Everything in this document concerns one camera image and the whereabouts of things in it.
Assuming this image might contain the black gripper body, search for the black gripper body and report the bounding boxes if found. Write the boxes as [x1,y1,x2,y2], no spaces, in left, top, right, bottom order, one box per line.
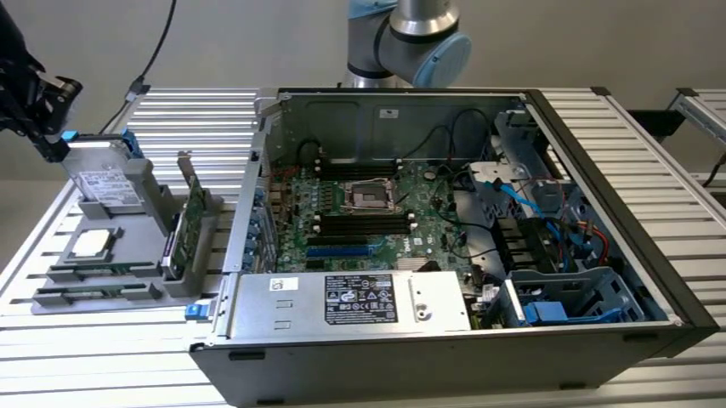
[0,4,49,132]

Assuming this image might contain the green RAM stick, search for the green RAM stick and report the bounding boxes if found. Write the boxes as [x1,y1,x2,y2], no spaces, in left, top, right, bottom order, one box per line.
[50,263,162,275]
[37,288,155,301]

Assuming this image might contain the silver hard disk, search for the silver hard disk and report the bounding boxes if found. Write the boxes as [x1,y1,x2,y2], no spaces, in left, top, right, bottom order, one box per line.
[61,130,145,210]

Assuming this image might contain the grey parts rack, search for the grey parts rack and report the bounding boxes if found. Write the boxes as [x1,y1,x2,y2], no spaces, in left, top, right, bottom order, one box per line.
[31,159,240,316]

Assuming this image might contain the silver CPU chip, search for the silver CPU chip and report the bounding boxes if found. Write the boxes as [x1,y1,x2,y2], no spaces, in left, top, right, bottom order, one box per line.
[70,231,119,257]

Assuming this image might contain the green graphics card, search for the green graphics card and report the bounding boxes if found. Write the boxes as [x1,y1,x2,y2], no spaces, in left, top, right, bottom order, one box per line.
[161,150,210,278]

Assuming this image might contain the metal CPU socket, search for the metal CPU socket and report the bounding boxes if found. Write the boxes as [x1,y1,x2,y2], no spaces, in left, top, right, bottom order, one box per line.
[337,179,400,213]

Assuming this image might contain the long black expansion slot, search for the long black expansion slot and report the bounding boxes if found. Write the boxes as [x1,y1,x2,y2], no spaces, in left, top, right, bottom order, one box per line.
[308,236,369,248]

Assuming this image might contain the blue expansion slot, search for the blue expansion slot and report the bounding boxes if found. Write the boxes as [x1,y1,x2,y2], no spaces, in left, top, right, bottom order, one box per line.
[306,247,372,258]

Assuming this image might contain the short black expansion slot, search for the short black expansion slot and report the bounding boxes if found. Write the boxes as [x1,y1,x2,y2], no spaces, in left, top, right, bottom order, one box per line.
[306,258,365,270]

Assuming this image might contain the silver power supply unit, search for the silver power supply unit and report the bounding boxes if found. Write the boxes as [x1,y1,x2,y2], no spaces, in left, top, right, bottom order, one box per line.
[225,270,476,337]

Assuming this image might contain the green motherboard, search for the green motherboard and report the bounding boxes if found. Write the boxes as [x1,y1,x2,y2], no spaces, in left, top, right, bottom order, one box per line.
[270,162,504,274]

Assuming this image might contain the silver chipset heat sink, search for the silver chipset heat sink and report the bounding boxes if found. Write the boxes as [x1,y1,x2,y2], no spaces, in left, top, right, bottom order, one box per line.
[396,256,444,274]

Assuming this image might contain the metal drive cage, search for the metal drive cage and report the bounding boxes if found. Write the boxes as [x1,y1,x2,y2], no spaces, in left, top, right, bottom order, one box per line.
[465,109,572,224]

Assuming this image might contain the black open PC case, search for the black open PC case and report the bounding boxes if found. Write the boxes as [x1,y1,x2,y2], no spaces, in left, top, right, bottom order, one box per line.
[189,87,723,407]

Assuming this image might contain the grey disk bay blue rails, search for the grey disk bay blue rails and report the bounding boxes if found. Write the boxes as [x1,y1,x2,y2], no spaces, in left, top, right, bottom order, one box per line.
[504,266,649,329]

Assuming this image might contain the black hanging cable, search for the black hanging cable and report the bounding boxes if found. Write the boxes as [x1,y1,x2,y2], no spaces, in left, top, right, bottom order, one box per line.
[97,0,178,135]

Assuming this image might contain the short black looped wire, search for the short black looped wire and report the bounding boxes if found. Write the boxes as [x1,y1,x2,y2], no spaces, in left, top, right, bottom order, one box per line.
[297,139,326,167]

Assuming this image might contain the long black looped wire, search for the long black looped wire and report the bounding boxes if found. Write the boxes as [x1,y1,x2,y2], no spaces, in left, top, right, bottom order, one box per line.
[405,108,502,159]

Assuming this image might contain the blue SATA wire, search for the blue SATA wire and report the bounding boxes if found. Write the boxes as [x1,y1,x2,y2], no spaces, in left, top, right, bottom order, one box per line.
[492,178,595,258]

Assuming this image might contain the red wire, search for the red wire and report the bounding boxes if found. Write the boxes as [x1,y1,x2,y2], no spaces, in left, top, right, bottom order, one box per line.
[587,218,616,267]

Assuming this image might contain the black cable beside table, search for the black cable beside table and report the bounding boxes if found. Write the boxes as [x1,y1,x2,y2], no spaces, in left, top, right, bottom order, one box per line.
[701,156,726,189]

